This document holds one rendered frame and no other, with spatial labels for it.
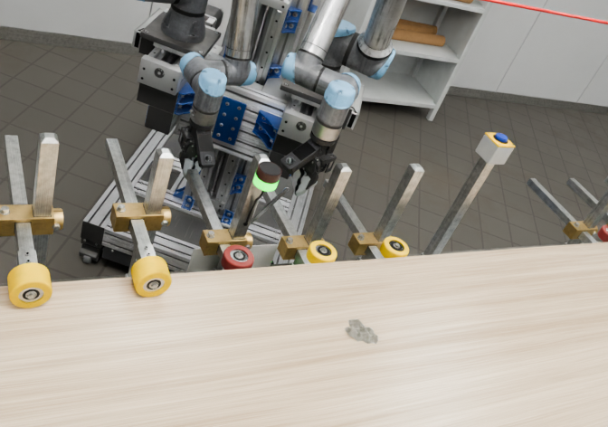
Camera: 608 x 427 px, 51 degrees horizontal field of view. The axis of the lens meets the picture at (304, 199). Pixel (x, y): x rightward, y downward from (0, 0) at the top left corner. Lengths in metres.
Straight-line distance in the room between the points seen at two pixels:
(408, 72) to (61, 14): 2.56
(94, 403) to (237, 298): 0.42
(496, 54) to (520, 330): 3.88
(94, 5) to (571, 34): 3.80
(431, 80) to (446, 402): 3.66
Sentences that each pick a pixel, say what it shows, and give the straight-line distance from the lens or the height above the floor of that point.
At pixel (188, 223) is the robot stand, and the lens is 2.75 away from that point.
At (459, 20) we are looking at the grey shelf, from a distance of 4.83.
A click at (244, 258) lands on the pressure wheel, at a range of 1.63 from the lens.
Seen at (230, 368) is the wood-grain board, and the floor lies 0.90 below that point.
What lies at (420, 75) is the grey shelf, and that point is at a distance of 5.09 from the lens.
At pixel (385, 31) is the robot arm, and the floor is 1.35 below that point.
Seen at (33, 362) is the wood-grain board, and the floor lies 0.90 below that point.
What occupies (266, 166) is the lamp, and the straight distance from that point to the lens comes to 1.54.
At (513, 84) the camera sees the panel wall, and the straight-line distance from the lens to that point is 5.84.
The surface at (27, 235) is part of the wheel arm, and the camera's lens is 1.49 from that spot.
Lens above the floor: 1.99
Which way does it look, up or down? 35 degrees down
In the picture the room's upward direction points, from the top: 22 degrees clockwise
